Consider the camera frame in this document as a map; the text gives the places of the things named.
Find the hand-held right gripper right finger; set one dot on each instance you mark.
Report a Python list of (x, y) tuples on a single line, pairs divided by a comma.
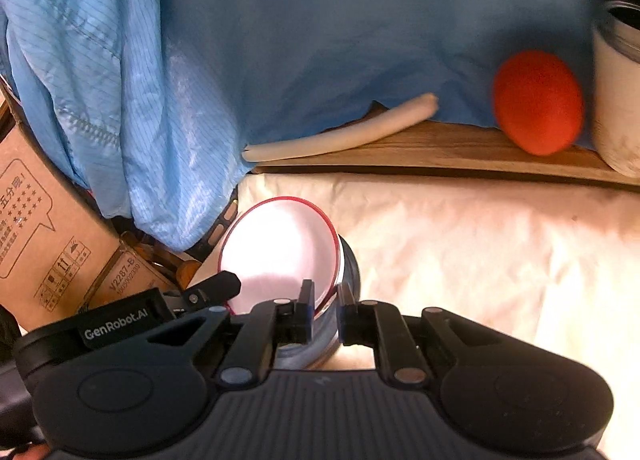
[(344, 315)]

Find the large steel bowl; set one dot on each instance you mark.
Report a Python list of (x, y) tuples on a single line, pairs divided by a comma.
[(350, 265)]

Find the white thermos flask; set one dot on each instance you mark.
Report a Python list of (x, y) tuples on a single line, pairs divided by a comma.
[(617, 105)]

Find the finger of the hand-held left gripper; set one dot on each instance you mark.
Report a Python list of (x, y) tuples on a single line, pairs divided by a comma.
[(115, 320)]

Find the large printed cardboard box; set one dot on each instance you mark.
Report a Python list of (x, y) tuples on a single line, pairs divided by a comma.
[(45, 220)]

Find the wooden board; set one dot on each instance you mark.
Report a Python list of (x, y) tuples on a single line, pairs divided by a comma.
[(450, 153)]

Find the small cardboard box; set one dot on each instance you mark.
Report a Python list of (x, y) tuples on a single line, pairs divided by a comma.
[(130, 275)]

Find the white red-rimmed bowl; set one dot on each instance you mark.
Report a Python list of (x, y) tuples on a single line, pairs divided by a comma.
[(280, 250)]

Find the red ball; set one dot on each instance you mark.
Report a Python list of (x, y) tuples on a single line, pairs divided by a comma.
[(537, 103)]

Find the blue cloth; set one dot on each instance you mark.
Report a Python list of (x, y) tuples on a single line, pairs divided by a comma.
[(300, 30)]

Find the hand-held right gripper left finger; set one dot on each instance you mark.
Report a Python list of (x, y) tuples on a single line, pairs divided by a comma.
[(306, 312)]

